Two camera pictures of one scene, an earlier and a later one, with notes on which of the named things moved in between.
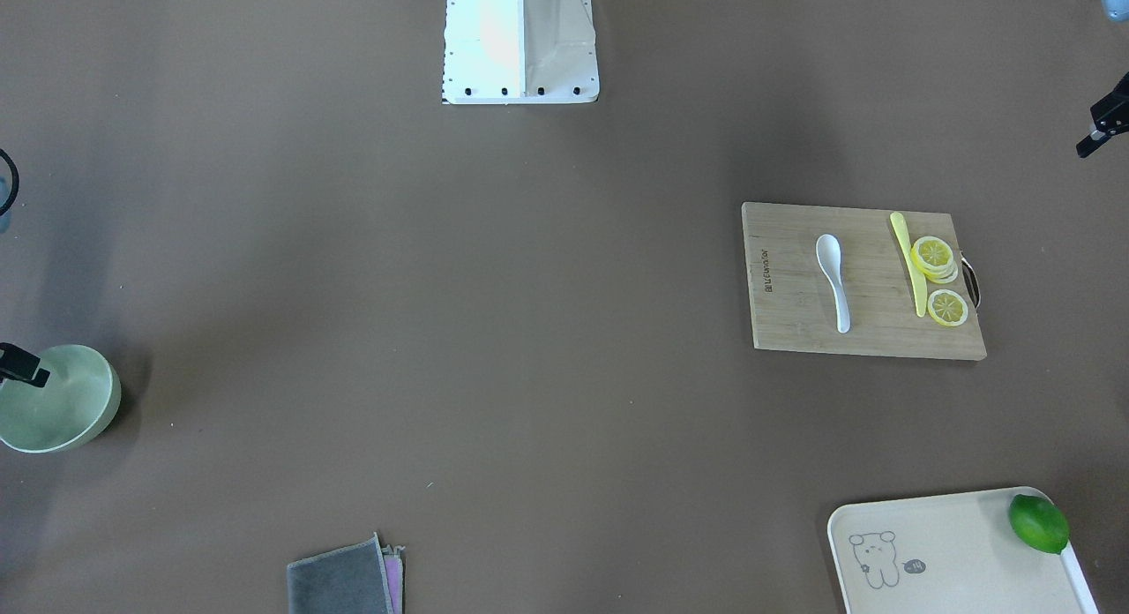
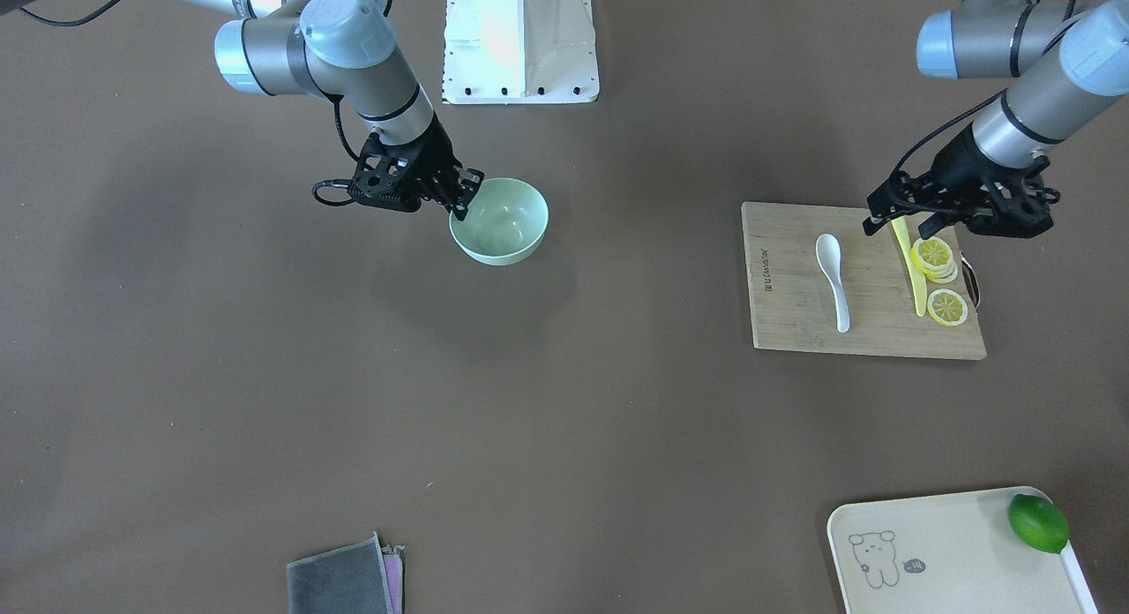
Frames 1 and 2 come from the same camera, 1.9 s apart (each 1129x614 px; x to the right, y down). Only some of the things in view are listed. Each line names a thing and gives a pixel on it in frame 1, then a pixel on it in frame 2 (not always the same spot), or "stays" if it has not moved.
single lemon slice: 947,308 stays
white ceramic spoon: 828,253 stays
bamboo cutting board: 793,303 stays
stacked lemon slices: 935,258 stays
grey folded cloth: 362,578 stays
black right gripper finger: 20,364 to 468,182
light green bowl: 78,398 to 504,224
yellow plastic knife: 912,268 stays
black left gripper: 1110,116 to 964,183
